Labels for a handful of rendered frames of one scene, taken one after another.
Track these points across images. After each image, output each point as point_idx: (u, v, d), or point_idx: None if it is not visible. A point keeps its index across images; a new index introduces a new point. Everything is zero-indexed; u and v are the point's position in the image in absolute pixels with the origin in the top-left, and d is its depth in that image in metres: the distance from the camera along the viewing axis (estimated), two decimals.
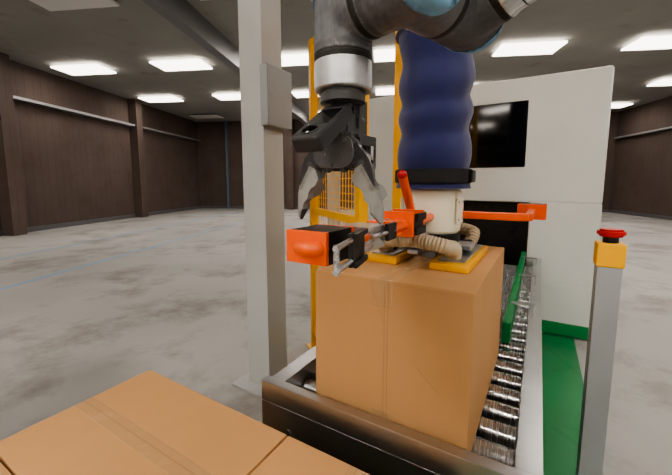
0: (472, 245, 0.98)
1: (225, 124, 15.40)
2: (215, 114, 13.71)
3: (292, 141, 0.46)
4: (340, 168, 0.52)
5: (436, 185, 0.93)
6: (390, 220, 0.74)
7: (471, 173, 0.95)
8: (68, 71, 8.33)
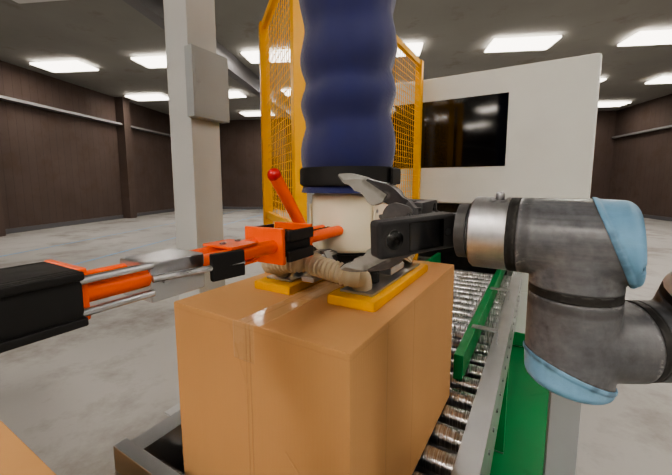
0: (394, 267, 0.74)
1: None
2: None
3: (376, 225, 0.40)
4: None
5: (341, 189, 0.69)
6: (239, 242, 0.50)
7: (391, 173, 0.72)
8: (49, 68, 8.09)
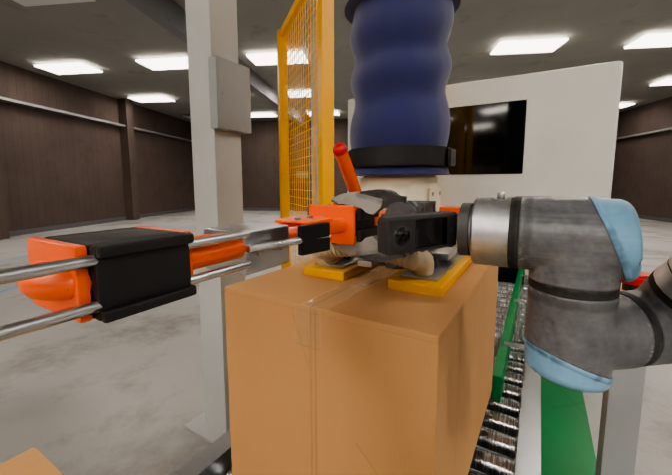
0: (450, 253, 0.70)
1: None
2: None
3: (384, 221, 0.41)
4: None
5: (399, 170, 0.66)
6: (313, 218, 0.47)
7: (449, 153, 0.68)
8: (52, 70, 8.07)
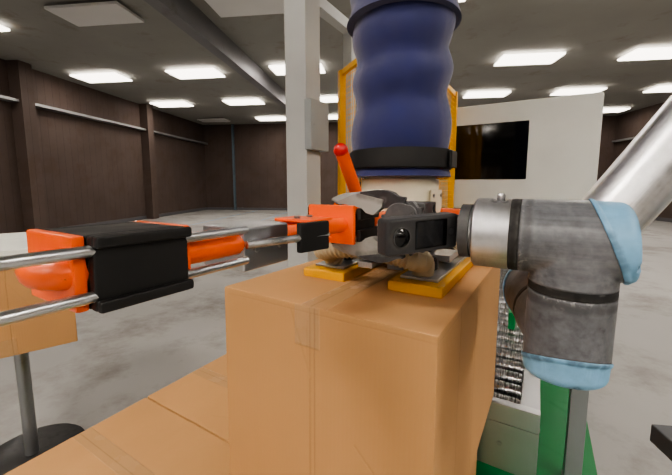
0: (451, 255, 0.70)
1: (232, 127, 15.73)
2: (223, 118, 14.05)
3: (384, 223, 0.41)
4: None
5: (400, 171, 0.66)
6: (313, 217, 0.47)
7: (450, 155, 0.68)
8: (86, 79, 8.66)
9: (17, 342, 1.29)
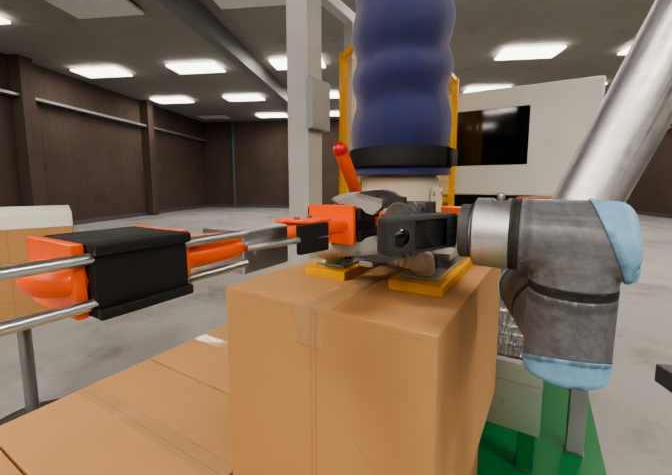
0: (452, 253, 0.70)
1: (232, 124, 15.73)
2: (223, 115, 14.05)
3: (384, 222, 0.41)
4: None
5: (400, 170, 0.66)
6: (312, 218, 0.47)
7: (450, 153, 0.68)
8: (86, 74, 8.66)
9: (20, 308, 1.29)
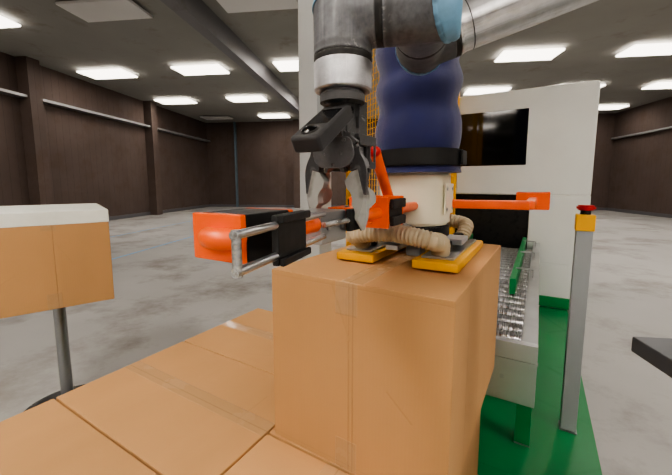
0: (463, 239, 0.83)
1: (234, 125, 15.86)
2: (225, 116, 14.17)
3: (292, 141, 0.46)
4: (340, 168, 0.52)
5: (419, 168, 0.78)
6: None
7: (461, 154, 0.80)
8: None
9: (63, 296, 1.41)
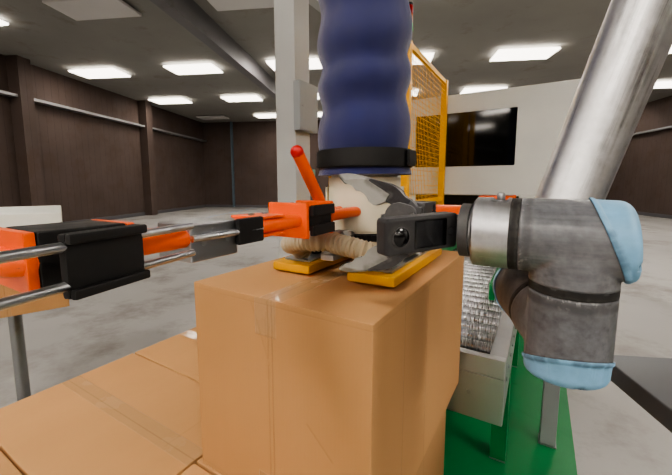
0: None
1: (231, 124, 15.78)
2: (221, 115, 14.10)
3: (384, 222, 0.41)
4: None
5: (360, 170, 0.71)
6: (266, 214, 0.51)
7: (408, 154, 0.73)
8: None
9: None
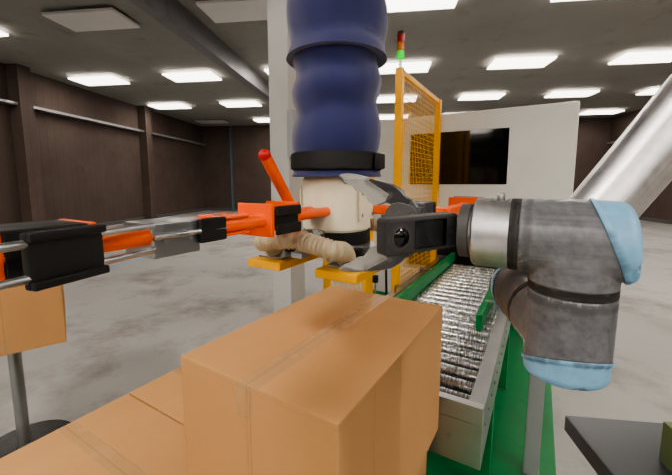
0: None
1: (230, 128, 15.83)
2: (221, 120, 14.14)
3: (384, 222, 0.41)
4: None
5: (328, 172, 0.74)
6: (231, 214, 0.55)
7: (375, 157, 0.77)
8: (84, 82, 8.76)
9: (10, 343, 1.38)
